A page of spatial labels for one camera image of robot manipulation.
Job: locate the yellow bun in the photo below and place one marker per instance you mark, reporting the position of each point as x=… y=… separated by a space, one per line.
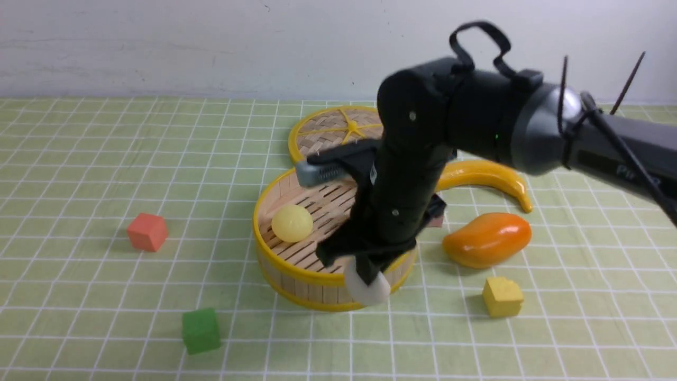
x=292 y=223

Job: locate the yellow cube block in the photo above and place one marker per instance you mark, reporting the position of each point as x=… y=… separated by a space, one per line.
x=502 y=297

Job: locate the woven bamboo steamer lid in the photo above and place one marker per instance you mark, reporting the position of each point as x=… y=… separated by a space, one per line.
x=332 y=126

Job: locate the bamboo steamer tray yellow rim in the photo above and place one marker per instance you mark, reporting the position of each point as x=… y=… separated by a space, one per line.
x=293 y=269

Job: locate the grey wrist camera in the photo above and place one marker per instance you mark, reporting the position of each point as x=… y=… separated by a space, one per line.
x=312 y=175

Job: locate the pink cube block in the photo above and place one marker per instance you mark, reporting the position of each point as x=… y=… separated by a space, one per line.
x=436 y=220

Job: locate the green cube block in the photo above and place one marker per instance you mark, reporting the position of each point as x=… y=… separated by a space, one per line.
x=200 y=331

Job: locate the yellow plastic banana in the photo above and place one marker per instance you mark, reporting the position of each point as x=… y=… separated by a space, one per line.
x=488 y=174

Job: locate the orange plastic mango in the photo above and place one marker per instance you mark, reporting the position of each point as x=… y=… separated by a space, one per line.
x=488 y=240

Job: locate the green checkered tablecloth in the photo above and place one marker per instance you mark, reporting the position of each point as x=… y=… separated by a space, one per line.
x=80 y=303

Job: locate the red cube block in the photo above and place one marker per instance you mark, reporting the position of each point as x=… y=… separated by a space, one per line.
x=147 y=232

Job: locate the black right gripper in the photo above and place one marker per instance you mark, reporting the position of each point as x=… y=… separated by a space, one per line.
x=394 y=201

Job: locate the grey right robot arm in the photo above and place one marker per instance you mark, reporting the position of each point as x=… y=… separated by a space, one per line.
x=476 y=103

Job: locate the white bun front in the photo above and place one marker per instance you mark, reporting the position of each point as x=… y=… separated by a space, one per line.
x=367 y=295

